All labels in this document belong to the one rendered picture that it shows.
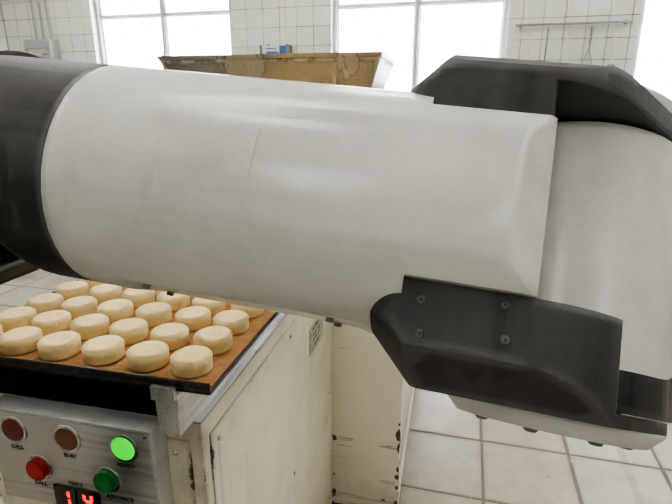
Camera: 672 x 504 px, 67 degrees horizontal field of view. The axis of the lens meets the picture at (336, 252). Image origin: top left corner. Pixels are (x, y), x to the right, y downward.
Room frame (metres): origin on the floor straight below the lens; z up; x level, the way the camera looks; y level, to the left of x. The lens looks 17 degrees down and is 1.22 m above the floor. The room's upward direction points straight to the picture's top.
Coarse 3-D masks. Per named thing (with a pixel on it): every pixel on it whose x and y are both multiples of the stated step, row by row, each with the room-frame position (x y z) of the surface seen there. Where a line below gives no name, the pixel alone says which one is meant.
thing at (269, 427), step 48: (288, 336) 0.86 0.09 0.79; (48, 384) 0.62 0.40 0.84; (96, 384) 0.62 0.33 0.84; (240, 384) 0.65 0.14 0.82; (288, 384) 0.85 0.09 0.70; (192, 432) 0.53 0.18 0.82; (240, 432) 0.63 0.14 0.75; (288, 432) 0.84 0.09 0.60; (0, 480) 0.60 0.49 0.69; (192, 480) 0.53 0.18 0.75; (240, 480) 0.62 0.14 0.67; (288, 480) 0.83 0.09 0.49
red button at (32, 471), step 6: (30, 462) 0.54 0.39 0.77; (36, 462) 0.54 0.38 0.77; (42, 462) 0.54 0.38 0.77; (30, 468) 0.54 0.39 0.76; (36, 468) 0.54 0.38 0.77; (42, 468) 0.54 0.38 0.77; (48, 468) 0.54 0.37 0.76; (30, 474) 0.54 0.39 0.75; (36, 474) 0.54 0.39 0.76; (42, 474) 0.54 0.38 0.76; (48, 474) 0.54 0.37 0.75
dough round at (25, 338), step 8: (16, 328) 0.62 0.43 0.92; (24, 328) 0.62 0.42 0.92; (32, 328) 0.62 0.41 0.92; (0, 336) 0.60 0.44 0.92; (8, 336) 0.60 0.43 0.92; (16, 336) 0.60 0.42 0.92; (24, 336) 0.60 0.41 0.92; (32, 336) 0.60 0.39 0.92; (40, 336) 0.61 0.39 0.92; (0, 344) 0.58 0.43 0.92; (8, 344) 0.58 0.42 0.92; (16, 344) 0.58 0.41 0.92; (24, 344) 0.59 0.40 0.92; (32, 344) 0.59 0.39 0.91; (8, 352) 0.58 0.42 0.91; (16, 352) 0.58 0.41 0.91; (24, 352) 0.58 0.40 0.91
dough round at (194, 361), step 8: (176, 352) 0.55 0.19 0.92; (184, 352) 0.55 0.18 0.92; (192, 352) 0.55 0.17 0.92; (200, 352) 0.55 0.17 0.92; (208, 352) 0.55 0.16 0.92; (176, 360) 0.53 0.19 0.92; (184, 360) 0.53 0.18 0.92; (192, 360) 0.53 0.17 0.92; (200, 360) 0.53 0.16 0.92; (208, 360) 0.54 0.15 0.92; (176, 368) 0.53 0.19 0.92; (184, 368) 0.52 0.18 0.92; (192, 368) 0.53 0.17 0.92; (200, 368) 0.53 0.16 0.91; (208, 368) 0.54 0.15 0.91; (184, 376) 0.52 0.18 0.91; (192, 376) 0.53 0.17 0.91
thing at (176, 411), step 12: (252, 348) 0.72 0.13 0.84; (240, 360) 0.67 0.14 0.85; (156, 384) 0.51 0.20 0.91; (156, 396) 0.50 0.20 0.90; (168, 396) 0.50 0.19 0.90; (180, 396) 0.51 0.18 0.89; (192, 396) 0.54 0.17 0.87; (204, 396) 0.56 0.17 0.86; (156, 408) 0.51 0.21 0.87; (168, 408) 0.50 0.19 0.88; (180, 408) 0.51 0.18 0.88; (192, 408) 0.53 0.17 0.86; (168, 420) 0.50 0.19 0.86; (180, 420) 0.51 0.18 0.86; (192, 420) 0.53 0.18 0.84; (168, 432) 0.51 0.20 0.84; (180, 432) 0.50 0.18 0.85
